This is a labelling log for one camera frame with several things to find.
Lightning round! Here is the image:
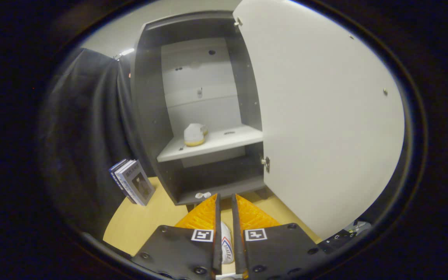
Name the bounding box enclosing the blue spine book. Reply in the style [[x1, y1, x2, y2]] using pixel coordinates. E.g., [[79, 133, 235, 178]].
[[109, 158, 132, 203]]

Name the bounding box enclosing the book with grey photo cover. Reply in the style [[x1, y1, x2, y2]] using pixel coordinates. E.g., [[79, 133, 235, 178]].
[[115, 160, 156, 206]]

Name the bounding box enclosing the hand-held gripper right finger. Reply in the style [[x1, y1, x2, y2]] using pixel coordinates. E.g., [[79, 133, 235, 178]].
[[231, 193, 327, 280]]

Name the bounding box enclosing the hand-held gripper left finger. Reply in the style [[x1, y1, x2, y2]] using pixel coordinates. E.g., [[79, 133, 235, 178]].
[[131, 193, 222, 280]]

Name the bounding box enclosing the white cabinet shelf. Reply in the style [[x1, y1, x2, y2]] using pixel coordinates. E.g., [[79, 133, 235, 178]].
[[156, 124, 264, 163]]

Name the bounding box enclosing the white shoe red blue print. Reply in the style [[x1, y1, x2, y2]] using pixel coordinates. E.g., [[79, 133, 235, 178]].
[[220, 221, 235, 265], [184, 123, 209, 147]]

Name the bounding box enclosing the grey shoe cabinet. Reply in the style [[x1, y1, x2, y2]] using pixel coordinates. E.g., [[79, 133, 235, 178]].
[[131, 11, 272, 206]]

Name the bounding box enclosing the white shoe cabinet door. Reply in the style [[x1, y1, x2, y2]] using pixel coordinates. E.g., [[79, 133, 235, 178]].
[[233, 0, 405, 241]]

